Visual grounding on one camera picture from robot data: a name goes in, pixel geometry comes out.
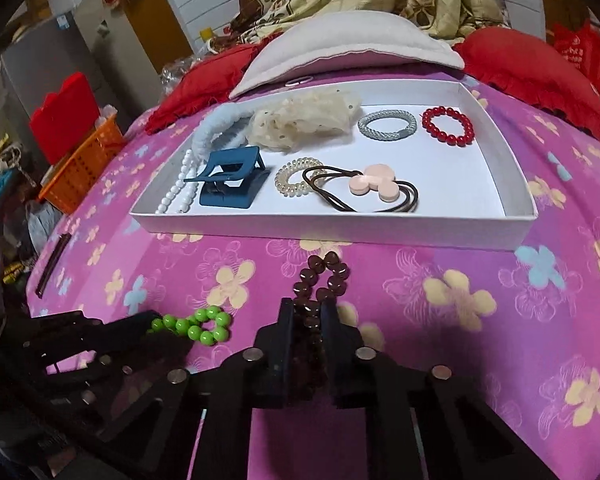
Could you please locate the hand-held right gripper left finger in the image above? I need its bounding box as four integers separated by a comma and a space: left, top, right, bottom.
100, 297, 296, 480

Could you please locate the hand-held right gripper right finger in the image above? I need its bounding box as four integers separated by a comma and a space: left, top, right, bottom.
322, 300, 561, 480

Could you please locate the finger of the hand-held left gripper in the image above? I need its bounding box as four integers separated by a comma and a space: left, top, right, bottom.
40, 332, 196, 426
22, 310, 163, 361

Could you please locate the green bead bracelet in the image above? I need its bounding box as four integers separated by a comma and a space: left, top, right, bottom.
150, 306, 232, 346

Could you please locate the brown bead bracelet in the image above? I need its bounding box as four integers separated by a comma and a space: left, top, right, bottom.
292, 254, 350, 406

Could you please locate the white bead necklace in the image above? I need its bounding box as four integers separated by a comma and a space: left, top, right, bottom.
155, 152, 204, 216

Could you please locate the blue hair claw clip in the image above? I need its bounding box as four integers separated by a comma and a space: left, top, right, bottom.
182, 145, 272, 209

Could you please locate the clear spiral hair tie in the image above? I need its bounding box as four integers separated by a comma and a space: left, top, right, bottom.
274, 157, 329, 197

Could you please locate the brown hair tie pink ornament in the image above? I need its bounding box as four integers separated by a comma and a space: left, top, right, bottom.
301, 162, 421, 215

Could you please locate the white cardboard tray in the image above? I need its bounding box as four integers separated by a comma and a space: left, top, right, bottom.
130, 79, 538, 252

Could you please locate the grey braided hair tie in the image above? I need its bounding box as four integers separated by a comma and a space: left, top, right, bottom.
356, 108, 419, 141

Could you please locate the red bead bracelet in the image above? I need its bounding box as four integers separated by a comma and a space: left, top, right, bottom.
420, 105, 476, 148

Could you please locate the black flat case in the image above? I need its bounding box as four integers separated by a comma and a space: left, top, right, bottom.
34, 232, 74, 297

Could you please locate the pink floral blanket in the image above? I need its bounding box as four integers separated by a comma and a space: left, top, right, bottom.
25, 75, 600, 480

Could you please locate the orange plastic basket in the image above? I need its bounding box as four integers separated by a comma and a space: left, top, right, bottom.
38, 112, 126, 214

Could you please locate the red zigzag-edged box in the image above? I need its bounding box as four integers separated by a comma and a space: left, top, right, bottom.
28, 72, 101, 166

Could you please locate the light blue fuzzy headband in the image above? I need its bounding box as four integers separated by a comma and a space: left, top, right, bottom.
190, 104, 256, 163

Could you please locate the cream lace scrunchie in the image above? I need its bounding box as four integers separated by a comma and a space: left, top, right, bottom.
244, 91, 359, 154

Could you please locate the red frilled pillow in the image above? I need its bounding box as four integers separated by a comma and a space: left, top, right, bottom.
145, 42, 271, 135
452, 27, 600, 148

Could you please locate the clear plastic bag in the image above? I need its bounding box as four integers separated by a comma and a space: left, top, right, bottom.
157, 52, 206, 99

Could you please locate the grey cabinet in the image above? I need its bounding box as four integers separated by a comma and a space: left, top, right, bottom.
0, 0, 106, 126

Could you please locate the white pillow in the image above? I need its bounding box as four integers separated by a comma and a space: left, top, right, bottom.
228, 10, 466, 100

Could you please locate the yellow capped bottle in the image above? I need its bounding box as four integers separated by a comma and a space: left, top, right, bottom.
198, 27, 221, 54

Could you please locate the red gift bag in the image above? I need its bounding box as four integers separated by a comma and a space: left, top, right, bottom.
550, 20, 600, 96

